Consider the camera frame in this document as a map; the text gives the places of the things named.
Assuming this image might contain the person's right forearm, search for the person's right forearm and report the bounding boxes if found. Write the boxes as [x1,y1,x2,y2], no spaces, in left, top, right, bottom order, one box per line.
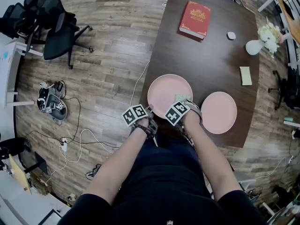
[182,116,244,200]

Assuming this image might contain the black laptop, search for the black laptop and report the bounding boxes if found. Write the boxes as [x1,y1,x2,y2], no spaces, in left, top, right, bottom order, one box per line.
[282,1,295,21]

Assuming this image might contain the white vase with flowers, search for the white vase with flowers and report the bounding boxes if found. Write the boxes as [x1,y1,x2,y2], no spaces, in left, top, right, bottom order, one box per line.
[257,17,283,59]

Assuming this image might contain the black office chair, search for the black office chair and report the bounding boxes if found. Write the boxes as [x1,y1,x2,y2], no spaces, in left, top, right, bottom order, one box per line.
[23,0,94,69]
[0,2,26,39]
[268,67,300,110]

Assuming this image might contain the black bracelet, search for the black bracelet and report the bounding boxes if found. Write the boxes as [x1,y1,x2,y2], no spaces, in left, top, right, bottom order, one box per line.
[135,123,152,138]

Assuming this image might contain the red hardcover book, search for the red hardcover book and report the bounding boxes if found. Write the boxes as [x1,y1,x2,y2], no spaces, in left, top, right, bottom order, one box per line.
[179,0,212,41]

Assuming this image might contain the yellow green sponge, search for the yellow green sponge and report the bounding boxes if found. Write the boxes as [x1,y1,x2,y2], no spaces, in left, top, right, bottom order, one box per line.
[239,66,253,86]

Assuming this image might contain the person's black clothing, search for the person's black clothing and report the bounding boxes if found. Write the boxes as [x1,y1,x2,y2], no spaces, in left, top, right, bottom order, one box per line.
[57,131,268,225]

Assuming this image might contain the white ceramic vase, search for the white ceramic vase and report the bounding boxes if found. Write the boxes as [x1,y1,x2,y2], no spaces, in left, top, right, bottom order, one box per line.
[245,39,264,55]

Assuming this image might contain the green patterned sponge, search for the green patterned sponge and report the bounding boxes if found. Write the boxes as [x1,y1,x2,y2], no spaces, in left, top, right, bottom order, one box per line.
[174,93,192,103]

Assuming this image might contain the wooden desk white legs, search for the wooden desk white legs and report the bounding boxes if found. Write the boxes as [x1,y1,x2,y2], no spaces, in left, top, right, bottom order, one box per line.
[257,0,300,44]

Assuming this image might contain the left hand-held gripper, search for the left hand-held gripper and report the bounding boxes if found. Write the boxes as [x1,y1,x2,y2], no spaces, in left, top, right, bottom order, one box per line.
[121,104,158,147]

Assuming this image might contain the pink plate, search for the pink plate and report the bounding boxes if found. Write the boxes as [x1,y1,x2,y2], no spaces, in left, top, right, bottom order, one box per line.
[147,74,194,120]
[200,91,238,135]

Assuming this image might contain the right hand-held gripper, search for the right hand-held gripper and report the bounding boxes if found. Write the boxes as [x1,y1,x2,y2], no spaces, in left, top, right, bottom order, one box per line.
[165,99,203,127]

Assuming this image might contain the yellow board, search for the yellow board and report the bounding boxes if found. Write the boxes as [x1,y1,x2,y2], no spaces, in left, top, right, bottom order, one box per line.
[8,154,32,195]

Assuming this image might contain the white power strip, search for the white power strip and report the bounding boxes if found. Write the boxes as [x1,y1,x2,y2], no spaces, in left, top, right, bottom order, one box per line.
[60,137,69,152]

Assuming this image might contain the person's left forearm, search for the person's left forearm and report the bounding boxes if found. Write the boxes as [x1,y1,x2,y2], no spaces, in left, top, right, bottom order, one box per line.
[83,125,150,205]

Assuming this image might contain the grey domed backpack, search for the grey domed backpack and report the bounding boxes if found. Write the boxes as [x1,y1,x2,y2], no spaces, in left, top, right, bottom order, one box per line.
[37,81,68,121]

